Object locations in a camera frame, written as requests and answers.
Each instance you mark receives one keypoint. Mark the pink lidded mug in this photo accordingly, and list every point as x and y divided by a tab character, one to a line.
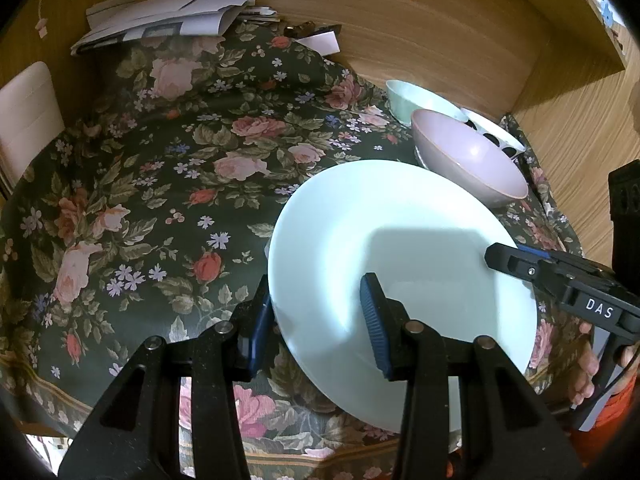
30	115

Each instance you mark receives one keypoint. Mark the dark floral tablecloth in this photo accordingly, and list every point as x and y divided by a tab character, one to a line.
150	185

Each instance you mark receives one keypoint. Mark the stack of white papers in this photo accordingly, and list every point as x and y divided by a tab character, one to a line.
165	15

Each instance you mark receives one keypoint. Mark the white black-spotted bowl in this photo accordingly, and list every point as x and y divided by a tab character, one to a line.
487	125

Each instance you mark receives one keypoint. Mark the person's right hand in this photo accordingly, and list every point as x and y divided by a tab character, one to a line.
586	370

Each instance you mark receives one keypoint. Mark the white folded paper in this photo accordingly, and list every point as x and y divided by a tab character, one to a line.
322	42

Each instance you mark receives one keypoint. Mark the person's orange clothing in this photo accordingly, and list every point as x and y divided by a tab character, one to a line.
619	410

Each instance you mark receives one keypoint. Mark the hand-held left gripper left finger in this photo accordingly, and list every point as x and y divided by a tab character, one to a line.
260	332

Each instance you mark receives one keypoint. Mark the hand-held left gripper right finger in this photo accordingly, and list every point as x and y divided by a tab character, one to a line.
372	320

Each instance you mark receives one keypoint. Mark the light green bowl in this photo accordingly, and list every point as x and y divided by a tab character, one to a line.
405	97

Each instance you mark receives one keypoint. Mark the pink bowl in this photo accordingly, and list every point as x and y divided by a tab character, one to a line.
465	160

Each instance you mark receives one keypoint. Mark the light green plate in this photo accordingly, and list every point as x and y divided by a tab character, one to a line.
400	200

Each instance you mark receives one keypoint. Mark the stack of printed cards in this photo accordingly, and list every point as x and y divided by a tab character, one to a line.
260	12

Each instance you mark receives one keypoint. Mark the wooden shelf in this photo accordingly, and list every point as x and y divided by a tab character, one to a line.
590	5

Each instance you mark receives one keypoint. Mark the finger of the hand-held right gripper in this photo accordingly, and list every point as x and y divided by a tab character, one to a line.
575	267
510	260

